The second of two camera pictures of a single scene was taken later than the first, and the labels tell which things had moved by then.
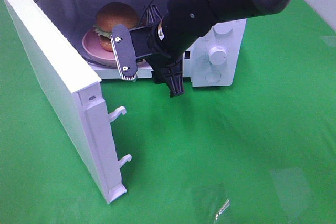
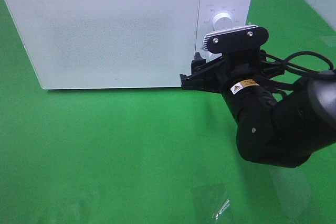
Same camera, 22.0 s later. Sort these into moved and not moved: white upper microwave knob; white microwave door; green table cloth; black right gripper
Moved: white microwave door; black right gripper
Not moved: white upper microwave knob; green table cloth
